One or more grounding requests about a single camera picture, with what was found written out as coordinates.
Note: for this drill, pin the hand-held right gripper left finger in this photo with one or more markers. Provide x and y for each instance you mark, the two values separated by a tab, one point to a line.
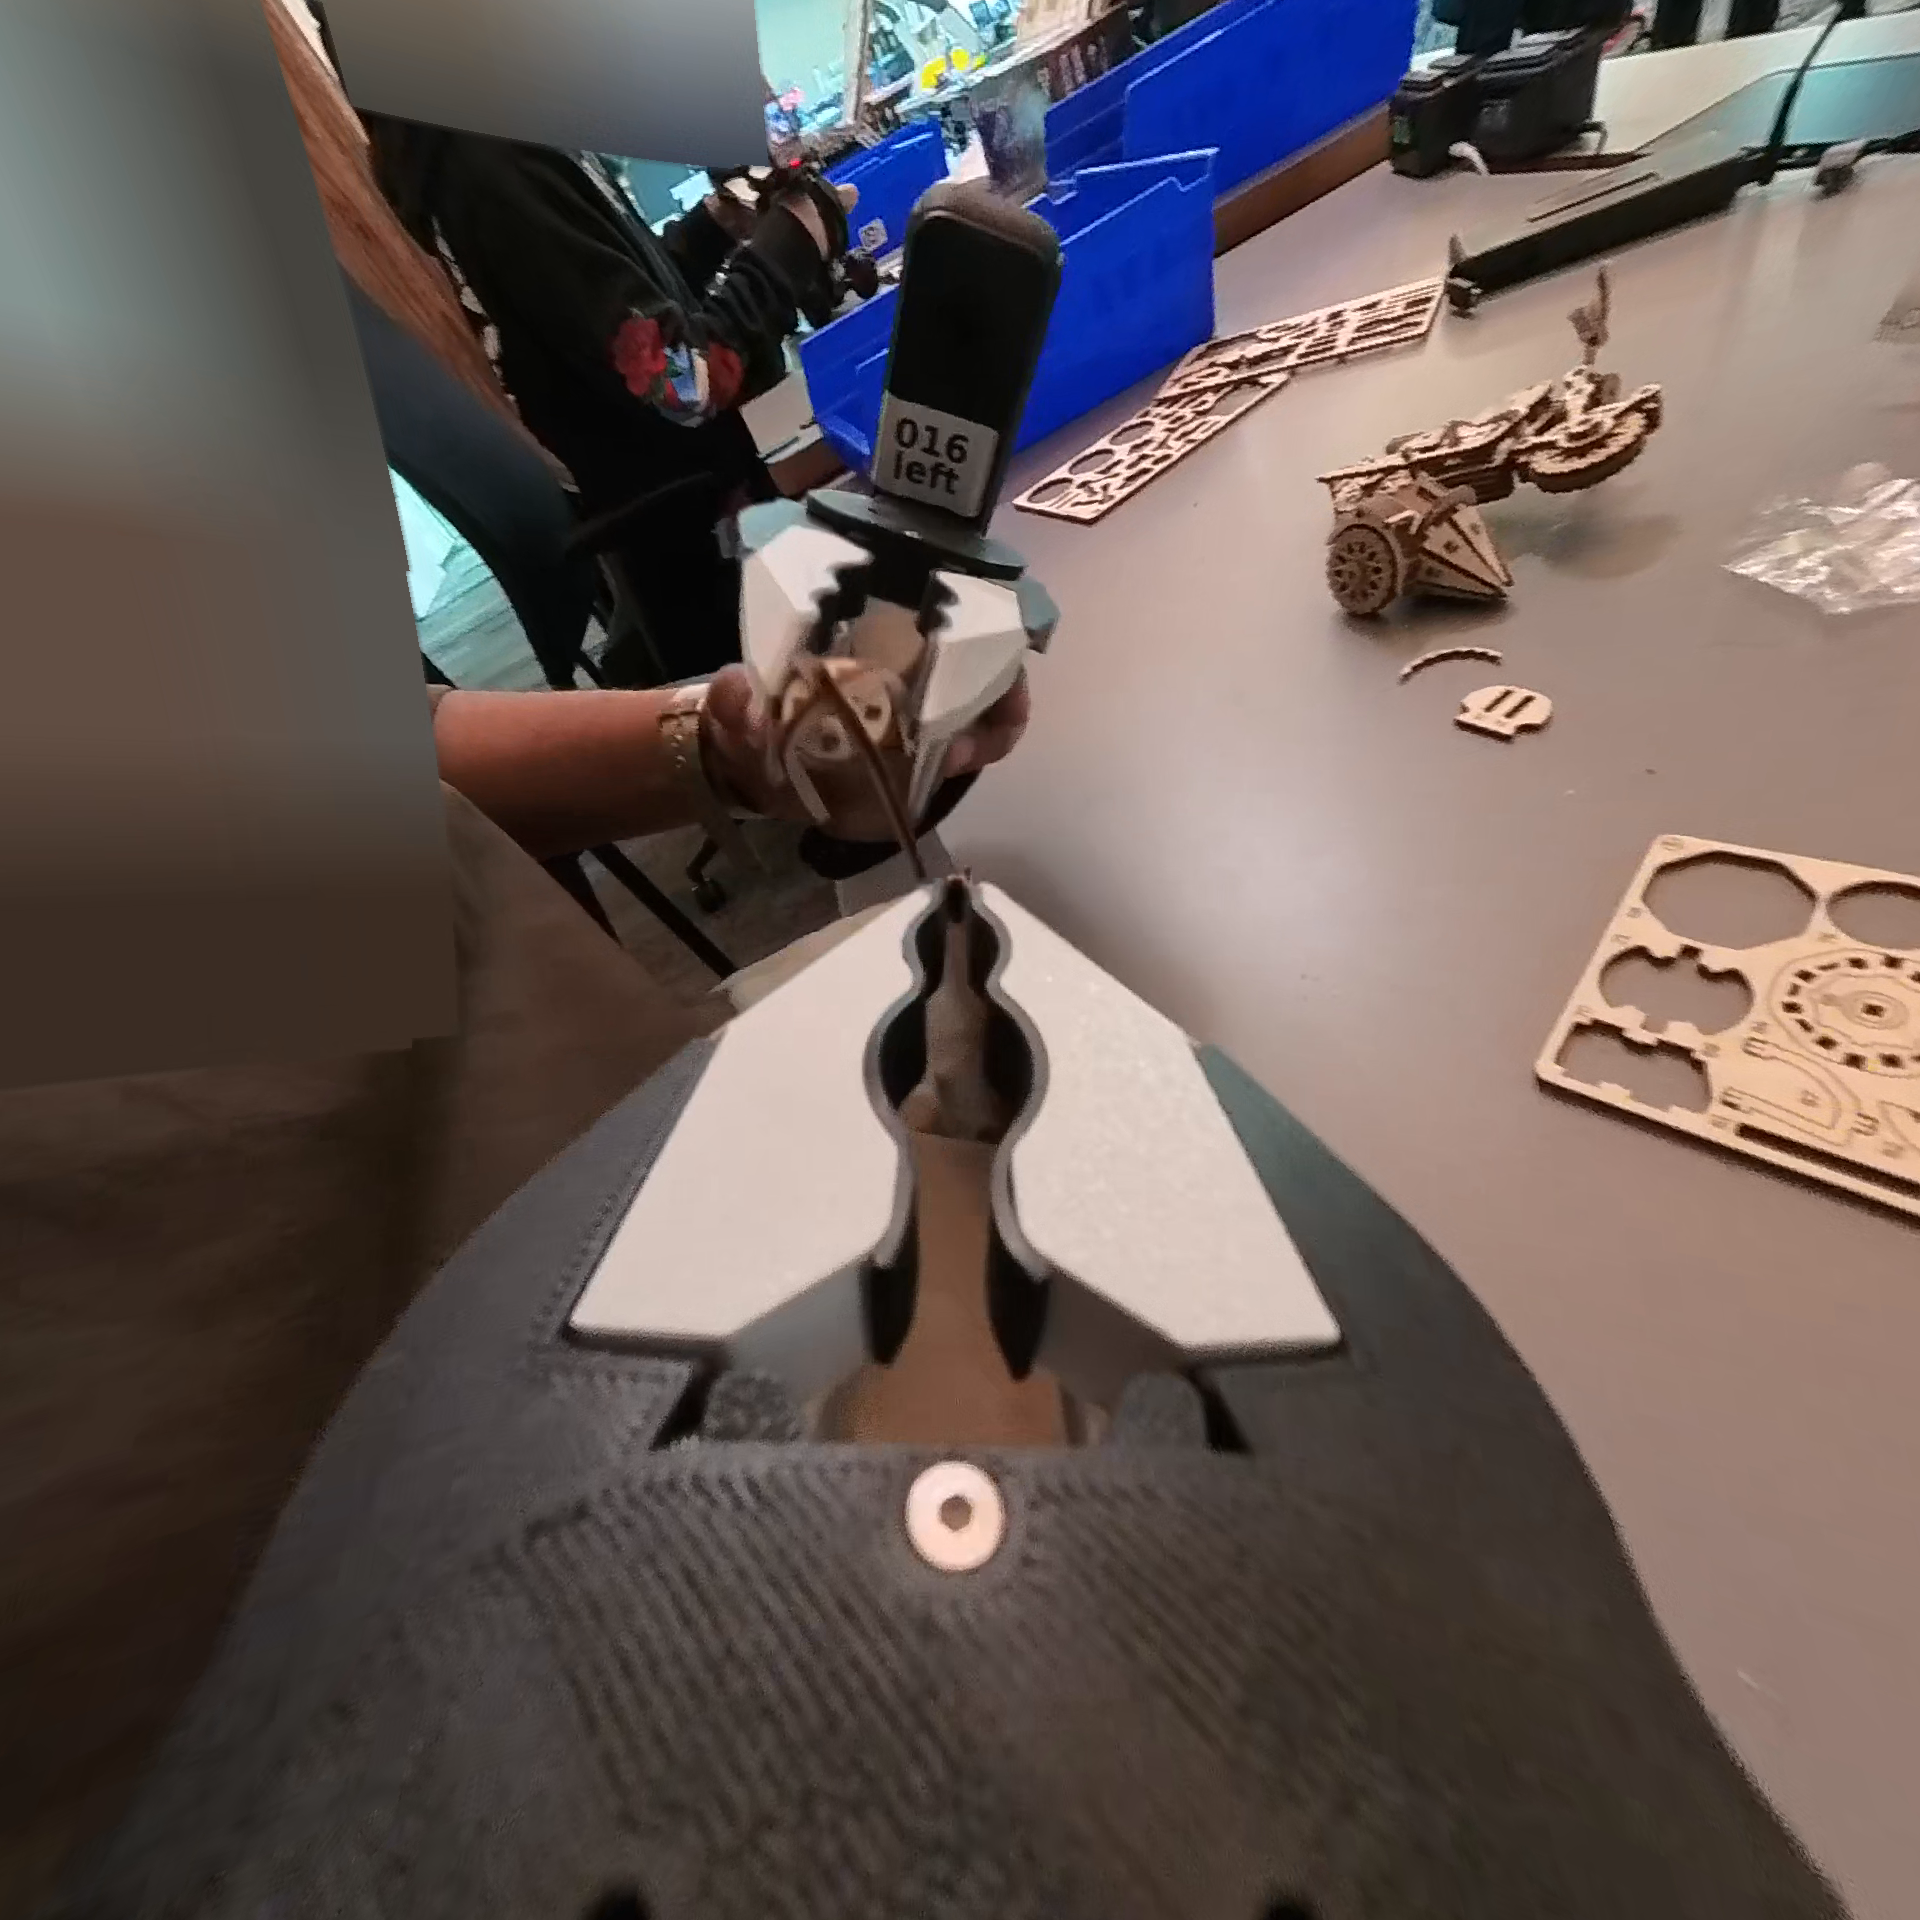
750	1201

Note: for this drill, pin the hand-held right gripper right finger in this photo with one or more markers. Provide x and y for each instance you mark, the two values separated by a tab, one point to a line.
1169	1201

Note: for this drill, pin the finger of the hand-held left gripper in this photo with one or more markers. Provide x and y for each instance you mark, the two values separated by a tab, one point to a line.
796	601
975	644

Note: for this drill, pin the wooden arch part with gear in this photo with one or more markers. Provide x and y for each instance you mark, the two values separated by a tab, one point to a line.
832	735

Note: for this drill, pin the person's left forearm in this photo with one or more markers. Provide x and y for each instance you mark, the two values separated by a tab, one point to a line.
556	764

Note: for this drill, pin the grey desk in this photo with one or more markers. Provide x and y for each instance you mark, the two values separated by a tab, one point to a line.
1349	930

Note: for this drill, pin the person's left hand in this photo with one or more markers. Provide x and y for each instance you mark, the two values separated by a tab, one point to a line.
737	750

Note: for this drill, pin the large blue plastic bin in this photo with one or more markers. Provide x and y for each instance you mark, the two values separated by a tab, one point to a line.
1275	90
1109	300

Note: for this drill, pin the small blue plastic bin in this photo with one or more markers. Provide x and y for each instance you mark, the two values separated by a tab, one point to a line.
902	171

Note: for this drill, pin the wooden puzzle sheet round cutouts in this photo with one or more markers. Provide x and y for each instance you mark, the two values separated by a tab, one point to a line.
1185	411

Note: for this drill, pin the dark office chair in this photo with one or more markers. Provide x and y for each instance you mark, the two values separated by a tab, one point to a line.
480	495

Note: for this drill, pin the wooden puzzle sheet small parts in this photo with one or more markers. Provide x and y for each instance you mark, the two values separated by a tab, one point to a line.
1349	328

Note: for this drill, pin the wooden mechanical model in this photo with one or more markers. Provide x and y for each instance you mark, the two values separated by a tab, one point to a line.
1425	541

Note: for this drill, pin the wooden arc piece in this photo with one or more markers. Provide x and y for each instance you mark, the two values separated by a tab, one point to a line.
1446	654

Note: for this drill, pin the round slotted wooden piece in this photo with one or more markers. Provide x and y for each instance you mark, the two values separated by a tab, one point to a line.
1479	718

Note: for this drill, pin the black electronic device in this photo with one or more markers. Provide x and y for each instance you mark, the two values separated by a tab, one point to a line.
1485	98

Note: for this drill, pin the wooden puzzle sheet with gear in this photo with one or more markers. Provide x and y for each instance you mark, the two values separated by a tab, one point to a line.
1755	1035

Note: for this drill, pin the black metal bar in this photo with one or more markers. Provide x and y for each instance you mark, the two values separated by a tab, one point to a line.
1622	208

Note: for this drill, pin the clear plastic bag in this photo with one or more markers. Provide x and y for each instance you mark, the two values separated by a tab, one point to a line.
1829	541

